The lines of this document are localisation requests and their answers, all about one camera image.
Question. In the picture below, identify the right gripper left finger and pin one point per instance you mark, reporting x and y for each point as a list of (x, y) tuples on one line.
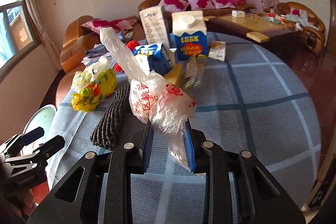
[(76, 197)]

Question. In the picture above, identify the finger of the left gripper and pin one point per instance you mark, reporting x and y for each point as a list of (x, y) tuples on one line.
[(28, 137), (41, 154)]

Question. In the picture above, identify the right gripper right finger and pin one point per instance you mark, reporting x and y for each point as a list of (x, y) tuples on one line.
[(239, 188)]

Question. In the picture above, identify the dark knitted cloth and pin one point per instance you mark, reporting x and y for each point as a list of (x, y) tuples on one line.
[(108, 131)]

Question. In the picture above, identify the pale yellow green plastic bag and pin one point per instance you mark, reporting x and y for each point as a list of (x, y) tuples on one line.
[(91, 72)]

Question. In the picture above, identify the yellow floral plastic bag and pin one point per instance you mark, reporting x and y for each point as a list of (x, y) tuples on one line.
[(89, 97)]

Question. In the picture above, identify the clear bag with red print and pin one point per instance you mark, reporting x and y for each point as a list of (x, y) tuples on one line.
[(152, 98)]

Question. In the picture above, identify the small white blue carton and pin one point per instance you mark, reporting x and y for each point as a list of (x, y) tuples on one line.
[(153, 57)]

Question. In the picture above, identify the clear gold snack wrapper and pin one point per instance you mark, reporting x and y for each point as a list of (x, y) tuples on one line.
[(193, 74)]

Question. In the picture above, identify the yellow sponge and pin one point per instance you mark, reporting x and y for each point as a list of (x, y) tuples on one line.
[(175, 76)]

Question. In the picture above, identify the light blue cartoon trash bin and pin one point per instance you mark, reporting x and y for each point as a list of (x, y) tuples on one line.
[(42, 118)]

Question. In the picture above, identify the stack of folded blue cloths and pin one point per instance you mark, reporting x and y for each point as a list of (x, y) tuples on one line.
[(98, 52)]

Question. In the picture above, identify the orange leather chaise sofa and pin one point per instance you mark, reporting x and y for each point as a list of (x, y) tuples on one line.
[(77, 40)]

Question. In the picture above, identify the pink floral pillow on chaise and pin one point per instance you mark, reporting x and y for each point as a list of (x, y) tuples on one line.
[(119, 25)]

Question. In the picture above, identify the small white medicine box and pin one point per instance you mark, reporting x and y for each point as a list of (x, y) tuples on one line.
[(217, 51)]

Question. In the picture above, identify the tall white blue carton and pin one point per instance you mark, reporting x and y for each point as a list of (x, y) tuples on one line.
[(155, 26)]

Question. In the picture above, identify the wooden glass-top coffee table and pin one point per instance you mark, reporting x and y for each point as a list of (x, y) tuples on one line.
[(252, 27)]

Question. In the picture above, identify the blue Look milk carton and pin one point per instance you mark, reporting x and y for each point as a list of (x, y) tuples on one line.
[(190, 35)]

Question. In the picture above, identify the beige curtain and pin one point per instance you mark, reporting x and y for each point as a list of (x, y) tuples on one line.
[(51, 48)]

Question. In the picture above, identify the brown leather armchair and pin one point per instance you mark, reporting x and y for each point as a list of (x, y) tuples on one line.
[(312, 28)]

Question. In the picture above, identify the white box on coffee table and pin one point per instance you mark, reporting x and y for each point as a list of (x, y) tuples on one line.
[(238, 14)]

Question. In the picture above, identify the brown leather long sofa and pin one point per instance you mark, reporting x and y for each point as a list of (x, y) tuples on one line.
[(239, 5)]

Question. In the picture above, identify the window with white frame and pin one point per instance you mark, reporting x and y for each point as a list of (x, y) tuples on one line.
[(17, 39)]

